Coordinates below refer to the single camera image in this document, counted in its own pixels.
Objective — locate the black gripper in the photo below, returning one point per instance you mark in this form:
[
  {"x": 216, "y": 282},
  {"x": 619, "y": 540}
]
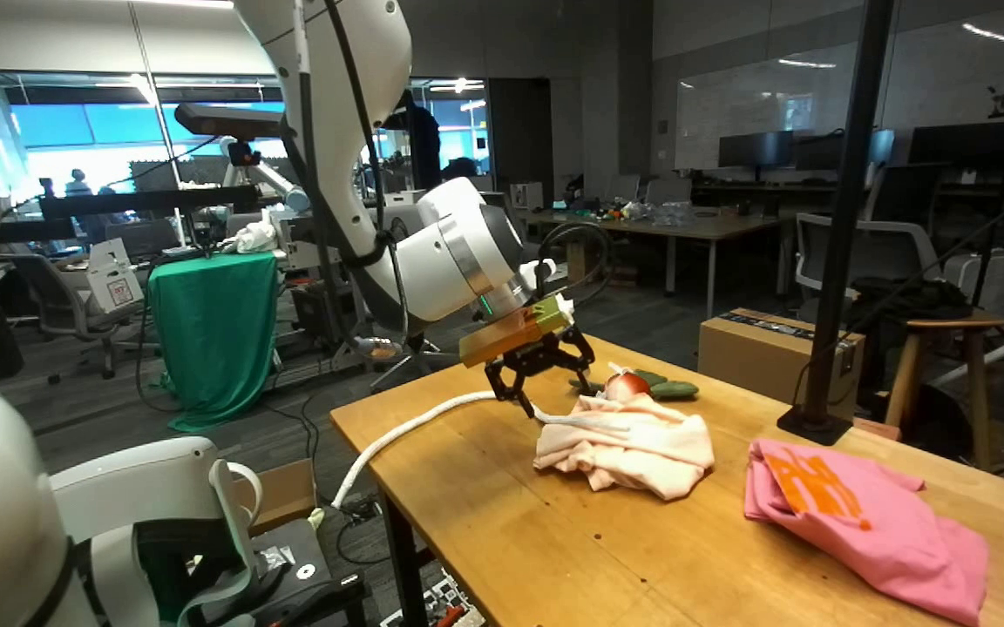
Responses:
[{"x": 541, "y": 353}]

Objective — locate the white flexible tube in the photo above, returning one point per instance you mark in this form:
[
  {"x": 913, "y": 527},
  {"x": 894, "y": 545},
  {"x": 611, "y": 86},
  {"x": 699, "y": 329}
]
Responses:
[{"x": 409, "y": 425}]

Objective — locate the pink cloth with orange print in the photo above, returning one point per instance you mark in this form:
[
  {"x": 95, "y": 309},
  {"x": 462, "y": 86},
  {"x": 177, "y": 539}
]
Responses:
[{"x": 871, "y": 534}]

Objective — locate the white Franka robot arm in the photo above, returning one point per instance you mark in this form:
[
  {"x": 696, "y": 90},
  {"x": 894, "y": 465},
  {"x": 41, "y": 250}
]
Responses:
[{"x": 442, "y": 257}]

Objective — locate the pale pink white cloth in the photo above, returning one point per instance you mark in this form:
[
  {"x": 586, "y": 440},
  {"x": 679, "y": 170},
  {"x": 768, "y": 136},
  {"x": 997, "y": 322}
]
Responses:
[{"x": 627, "y": 446}]

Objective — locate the red green plush flower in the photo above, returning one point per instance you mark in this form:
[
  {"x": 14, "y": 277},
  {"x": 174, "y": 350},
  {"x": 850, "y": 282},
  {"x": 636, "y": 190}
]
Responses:
[{"x": 663, "y": 384}]

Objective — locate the cardboard box with black tape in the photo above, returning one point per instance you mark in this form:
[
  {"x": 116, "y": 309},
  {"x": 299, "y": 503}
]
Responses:
[{"x": 756, "y": 353}]

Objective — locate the wooden office desk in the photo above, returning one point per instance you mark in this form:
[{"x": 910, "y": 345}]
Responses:
[{"x": 686, "y": 226}]

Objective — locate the white power strip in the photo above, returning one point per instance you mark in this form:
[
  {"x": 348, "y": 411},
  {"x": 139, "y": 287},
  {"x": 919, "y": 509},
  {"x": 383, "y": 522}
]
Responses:
[{"x": 442, "y": 604}]

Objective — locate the person in dark clothes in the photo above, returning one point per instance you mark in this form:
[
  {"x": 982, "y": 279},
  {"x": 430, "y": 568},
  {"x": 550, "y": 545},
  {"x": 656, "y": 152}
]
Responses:
[{"x": 418, "y": 140}]

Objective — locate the flat brown cardboard piece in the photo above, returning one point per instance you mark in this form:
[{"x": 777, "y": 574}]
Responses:
[{"x": 288, "y": 494}]

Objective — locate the small black computer monitor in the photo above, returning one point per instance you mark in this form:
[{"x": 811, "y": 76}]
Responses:
[{"x": 753, "y": 149}]

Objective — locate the black floor equipment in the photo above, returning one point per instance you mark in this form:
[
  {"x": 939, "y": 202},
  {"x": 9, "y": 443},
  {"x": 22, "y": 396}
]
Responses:
[{"x": 305, "y": 581}]

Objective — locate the small white object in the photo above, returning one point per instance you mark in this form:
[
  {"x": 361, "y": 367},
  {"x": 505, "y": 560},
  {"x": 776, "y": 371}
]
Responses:
[{"x": 251, "y": 240}]

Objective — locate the green cloth covered table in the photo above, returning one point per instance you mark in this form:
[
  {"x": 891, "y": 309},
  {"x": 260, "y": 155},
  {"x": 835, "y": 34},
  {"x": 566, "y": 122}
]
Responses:
[{"x": 216, "y": 336}]

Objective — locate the grey office chair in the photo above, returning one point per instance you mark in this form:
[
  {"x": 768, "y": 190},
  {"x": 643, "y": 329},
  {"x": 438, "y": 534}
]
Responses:
[{"x": 885, "y": 250}]

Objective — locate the black vertical stand pole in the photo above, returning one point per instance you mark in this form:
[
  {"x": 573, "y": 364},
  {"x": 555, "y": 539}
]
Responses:
[{"x": 856, "y": 175}]

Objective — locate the wooden stool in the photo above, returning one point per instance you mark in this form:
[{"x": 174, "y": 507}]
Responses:
[{"x": 955, "y": 327}]

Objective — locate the white paper sign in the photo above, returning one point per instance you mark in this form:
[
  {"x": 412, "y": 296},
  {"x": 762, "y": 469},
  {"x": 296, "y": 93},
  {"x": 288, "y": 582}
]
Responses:
[{"x": 116, "y": 279}]

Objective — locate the large black computer monitor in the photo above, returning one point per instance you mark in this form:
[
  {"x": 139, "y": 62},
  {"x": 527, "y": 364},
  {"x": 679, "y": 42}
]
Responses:
[{"x": 978, "y": 145}]

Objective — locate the orange yellow green camera mount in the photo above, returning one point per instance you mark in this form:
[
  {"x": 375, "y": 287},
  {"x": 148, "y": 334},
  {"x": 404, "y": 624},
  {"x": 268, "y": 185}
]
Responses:
[{"x": 513, "y": 334}]

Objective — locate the black stereo camera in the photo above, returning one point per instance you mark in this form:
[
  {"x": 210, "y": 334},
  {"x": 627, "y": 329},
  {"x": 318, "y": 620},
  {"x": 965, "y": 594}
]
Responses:
[{"x": 226, "y": 121}]

